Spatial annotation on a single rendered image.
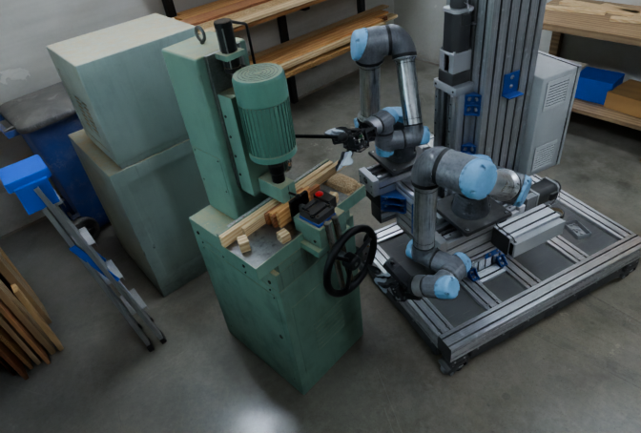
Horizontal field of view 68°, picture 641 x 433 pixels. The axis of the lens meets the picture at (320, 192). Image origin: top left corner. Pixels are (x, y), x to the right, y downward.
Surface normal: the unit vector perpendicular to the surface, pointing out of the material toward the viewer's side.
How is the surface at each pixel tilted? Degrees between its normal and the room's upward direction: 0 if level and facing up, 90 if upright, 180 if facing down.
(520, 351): 0
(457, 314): 0
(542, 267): 0
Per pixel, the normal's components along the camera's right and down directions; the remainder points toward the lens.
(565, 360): -0.11, -0.80
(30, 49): 0.66, 0.39
